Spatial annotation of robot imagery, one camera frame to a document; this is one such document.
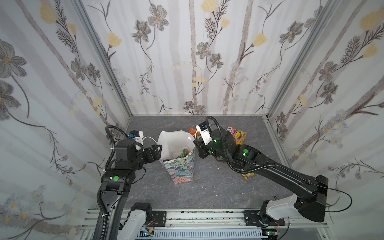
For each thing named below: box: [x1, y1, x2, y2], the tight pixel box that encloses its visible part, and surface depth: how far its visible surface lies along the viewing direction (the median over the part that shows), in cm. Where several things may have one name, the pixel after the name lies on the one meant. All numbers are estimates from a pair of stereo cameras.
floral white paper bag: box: [157, 130, 195, 184], surface depth 79 cm
